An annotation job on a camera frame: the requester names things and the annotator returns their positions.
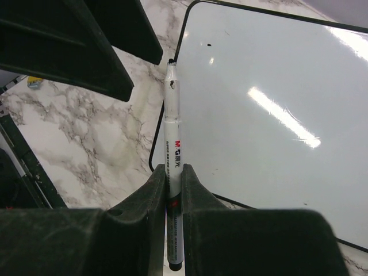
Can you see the yellow small object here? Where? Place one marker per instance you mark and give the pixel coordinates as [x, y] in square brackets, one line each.
[34, 82]

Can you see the white framed whiteboard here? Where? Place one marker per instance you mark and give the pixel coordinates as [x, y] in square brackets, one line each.
[274, 111]

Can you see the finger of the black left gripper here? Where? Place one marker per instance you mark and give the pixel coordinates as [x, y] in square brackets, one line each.
[75, 42]

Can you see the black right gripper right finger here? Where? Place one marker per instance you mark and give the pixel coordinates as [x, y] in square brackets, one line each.
[223, 241]

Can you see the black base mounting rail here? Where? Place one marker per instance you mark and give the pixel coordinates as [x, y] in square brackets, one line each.
[24, 182]

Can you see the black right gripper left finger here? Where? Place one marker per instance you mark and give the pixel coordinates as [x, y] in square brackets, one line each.
[127, 239]

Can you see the silver whiteboard marker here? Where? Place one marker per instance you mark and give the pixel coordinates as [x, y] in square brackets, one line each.
[173, 167]

